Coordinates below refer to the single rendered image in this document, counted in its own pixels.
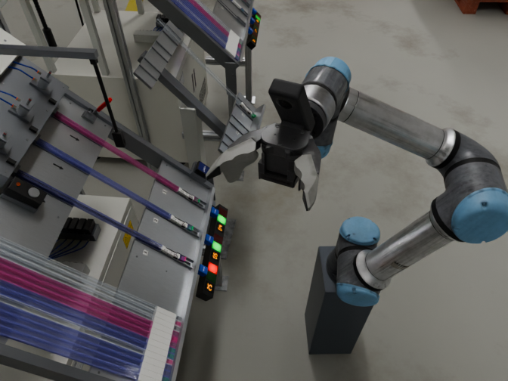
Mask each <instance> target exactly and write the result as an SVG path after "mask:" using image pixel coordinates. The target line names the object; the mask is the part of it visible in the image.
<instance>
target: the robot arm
mask: <svg viewBox="0 0 508 381"><path fill-rule="evenodd" d="M351 78H352V75H351V71H350V69H349V67H348V65H347V64H346V63H345V62H344V61H343V60H341V59H339V58H337V57H324V58H322V59H320V60H319V61H318V62H317V63H316V64H315V65H314V66H313V67H312V68H311V69H310V70H309V71H308V73H307V74H306V75H305V79H304V80H303V82H302V84H299V83H295V82H290V81H286V80H282V79H273V81H272V83H271V86H270V88H269V90H268V93H269V95H270V97H271V99H272V102H273V104H274V106H275V108H276V110H277V112H278V115H279V117H280V119H281V123H276V122H274V123H273V124H271V125H267V126H266V127H263V128H261V129H258V130H255V131H251V132H248V133H246V134H245V135H242V136H241V137H239V138H238V139H237V140H236V141H235V142H234V143H233V144H231V145H230V146H229V147H228V149H227V150H226V151H225V152H224V153H223V154H222V155H221V156H220V157H219V158H218V159H217V160H216V161H215V162H214V163H213V164H212V166H211V167H210V169H209V171H208V172H207V173H206V180H209V179H211V178H214V177H215V176H218V175H220V174H221V173H222V172H223V174H224V176H225V177H226V179H227V181H228V182H229V183H233V182H235V181H237V180H238V179H239V178H240V176H241V174H242V172H243V169H244V168H245V167H246V166H248V165H250V164H252V163H254V162H255V161H256V160H257V159H258V156H259V153H258V152H257V151H256V150H258V149H259V148H260V147H261V144H262V158H261V159H260V160H259V162H258V170H259V179H264V180H266V181H271V182H274V183H277V184H281V185H284V186H287V187H291V188H294V187H295V186H296V183H297V181H299V187H298V191H300V190H301V189H302V190H303V195H302V199H303V202H304V205H305V209H306V211H310V210H311V208H312V206H313V205H314V202H315V200H316V196H317V191H318V179H319V173H320V167H321V159H322V158H324V157H325V156H326V155H327V154H328V153H329V152H330V147H331V145H332V144H333V136H334V132H335V129H336V124H337V120H339V121H340V122H344V123H345V124H347V125H350V126H352V127H354V128H357V129H359V130H361V131H363V132H366V133H367V134H370V135H372V136H374V137H377V138H379V139H381V140H384V141H386V142H388V143H390V144H393V145H395V146H397V147H400V148H402V149H404V150H406V151H409V152H411V153H413V154H416V155H417V156H420V157H422V158H424V159H426V163H427V164H428V165H429V166H431V167H433V168H435V169H437V170H438V171H439V172H440V173H441V175H442V176H443V178H444V186H445V192H444V193H442V194H440V195H439V196H438V197H436V198H435V199H434V200H433V201H432V202H431V205H430V210H429V211H428V212H427V213H426V214H424V215H422V216H421V217H419V218H418V219H417V220H416V221H414V222H412V223H411V224H409V225H408V226H407V227H406V228H404V229H402V230H401V231H399V232H398V233H397V234H395V235H394V236H392V237H390V238H389V239H388V240H387V241H385V242H384V243H382V244H380V245H379V246H377V243H378V241H379V239H380V231H379V228H378V226H377V225H376V224H375V223H374V222H372V221H371V220H370V219H368V218H364V217H359V216H355V217H351V218H348V219H346V220H345V221H344V222H343V223H342V226H341V227H340V229H339V237H338V240H337V243H336V248H335V249H333V250H332V251H331V252H330V254H329V255H328V257H327V263H326V269H327V273H328V274H329V276H330V278H331V279H332V280H333V281H334V282H336V294H337V296H338V297H339V298H340V299H341V300H342V301H343V302H345V303H348V304H350V305H356V306H363V307H366V306H372V305H375V304H377V303H378V301H379V292H380V291H381V290H383V289H385V288H386V287H387V286H388V285H389V284H390V283H391V279H392V277H394V276H395V275H396V274H398V273H400V272H402V271H403V270H405V269H407V268H409V267H410V266H411V265H414V264H416V263H417V262H419V261H420V260H422V259H424V258H425V257H427V256H429V255H431V254H433V253H434V252H436V251H437V250H439V249H441V248H442V247H444V246H446V245H448V244H449V243H451V242H453V241H457V242H460V243H465V242H466V243H482V241H485V242H486V243H487V242H490V241H492V240H496V239H497V238H499V237H501V236H503V235H504V234H505V233H506V232H507V231H508V191H507V189H506V185H505V182H504V179H503V175H502V172H501V169H500V165H499V163H498V161H497V160H496V159H495V157H494V156H493V155H492V154H491V153H490V152H489V151H488V150H487V149H486V148H485V147H483V146H482V145H480V144H479V143H478V142H476V141H474V140H473V139H471V138H469V137H468V136H466V135H464V134H462V133H460V132H458V131H456V130H454V129H451V128H444V129H440V128H438V127H436V126H434V125H432V124H429V123H427V122H425V121H423V120H421V119H418V118H416V117H415V116H412V115H410V114H408V113H405V112H404V111H402V110H399V109H397V108H395V107H392V106H390V105H388V104H386V103H384V102H382V101H379V100H377V99H376V98H372V97H371V96H369V95H367V94H365V93H362V92H360V91H358V90H356V89H353V88H351V87H349V83H350V81H351Z"/></svg>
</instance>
